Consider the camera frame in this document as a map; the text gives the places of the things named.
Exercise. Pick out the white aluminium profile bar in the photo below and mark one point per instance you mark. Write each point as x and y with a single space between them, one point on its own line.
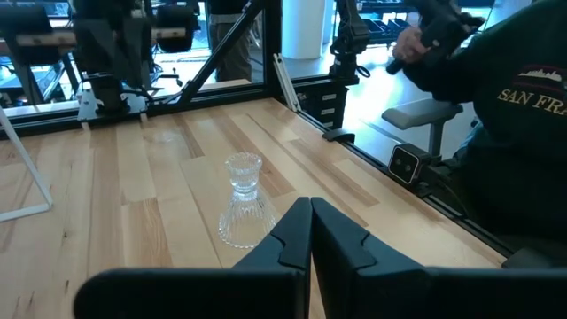
287 84

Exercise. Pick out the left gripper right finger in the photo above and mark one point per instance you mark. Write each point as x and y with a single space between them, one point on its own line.
336 239

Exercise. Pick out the black drawer cabinet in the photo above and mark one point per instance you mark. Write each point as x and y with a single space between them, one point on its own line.
323 106

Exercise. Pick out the grey chair armrest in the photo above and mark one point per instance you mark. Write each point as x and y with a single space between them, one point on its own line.
421 113

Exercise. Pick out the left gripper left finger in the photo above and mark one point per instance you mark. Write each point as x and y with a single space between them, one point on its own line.
283 239

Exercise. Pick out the clear ribbed glass candle holder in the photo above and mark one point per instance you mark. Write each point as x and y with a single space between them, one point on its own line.
246 212

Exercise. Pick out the black white-faced camera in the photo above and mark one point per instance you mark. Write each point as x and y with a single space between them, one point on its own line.
407 164

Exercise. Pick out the white perforated metal shelf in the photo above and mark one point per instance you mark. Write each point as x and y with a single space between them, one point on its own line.
26 214

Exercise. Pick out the person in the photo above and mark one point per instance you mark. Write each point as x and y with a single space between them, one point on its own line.
230 53
509 155

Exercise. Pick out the black table clip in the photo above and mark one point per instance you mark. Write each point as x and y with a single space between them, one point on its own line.
339 135

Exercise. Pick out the black aluminium table frame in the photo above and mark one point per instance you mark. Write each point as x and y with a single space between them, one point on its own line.
272 44

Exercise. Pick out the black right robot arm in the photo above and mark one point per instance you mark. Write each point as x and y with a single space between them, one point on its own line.
111 99

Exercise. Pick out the person's hand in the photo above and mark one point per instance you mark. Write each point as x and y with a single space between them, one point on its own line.
409 44

